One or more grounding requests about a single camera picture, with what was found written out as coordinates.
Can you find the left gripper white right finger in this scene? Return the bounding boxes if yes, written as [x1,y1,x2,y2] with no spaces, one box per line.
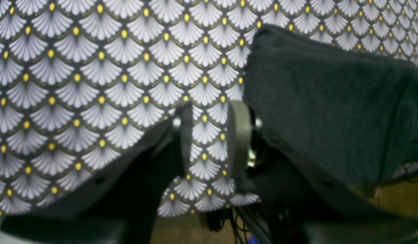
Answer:
[227,101,418,244]

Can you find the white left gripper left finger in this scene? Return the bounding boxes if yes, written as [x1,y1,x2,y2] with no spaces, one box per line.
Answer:
[0,103,193,244]

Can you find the dark grey T-shirt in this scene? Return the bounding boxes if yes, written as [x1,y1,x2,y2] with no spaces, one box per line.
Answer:
[243,25,418,184]

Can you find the fan-patterned table cloth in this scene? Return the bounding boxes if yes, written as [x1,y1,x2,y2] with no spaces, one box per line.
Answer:
[0,0,418,224]

